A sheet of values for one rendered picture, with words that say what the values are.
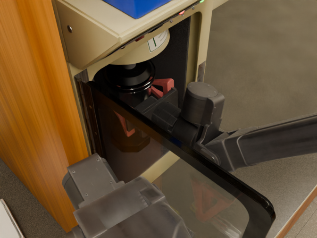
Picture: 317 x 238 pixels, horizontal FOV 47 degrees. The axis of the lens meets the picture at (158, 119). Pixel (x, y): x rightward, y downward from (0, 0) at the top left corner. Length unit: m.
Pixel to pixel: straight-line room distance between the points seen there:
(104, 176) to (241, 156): 0.30
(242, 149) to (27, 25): 0.40
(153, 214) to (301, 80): 1.03
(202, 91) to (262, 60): 0.68
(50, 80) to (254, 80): 0.92
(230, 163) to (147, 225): 0.38
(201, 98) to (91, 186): 0.32
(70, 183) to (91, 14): 0.18
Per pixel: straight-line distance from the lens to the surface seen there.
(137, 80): 0.71
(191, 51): 0.78
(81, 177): 0.38
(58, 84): 0.39
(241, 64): 1.27
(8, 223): 0.89
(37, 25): 0.34
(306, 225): 2.05
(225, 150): 0.63
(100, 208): 0.30
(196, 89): 0.65
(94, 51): 0.43
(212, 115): 0.64
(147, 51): 0.65
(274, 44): 1.39
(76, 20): 0.43
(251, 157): 0.62
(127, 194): 0.31
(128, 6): 0.39
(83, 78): 0.54
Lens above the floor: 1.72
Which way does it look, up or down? 48 degrees down
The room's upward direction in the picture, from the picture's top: straight up
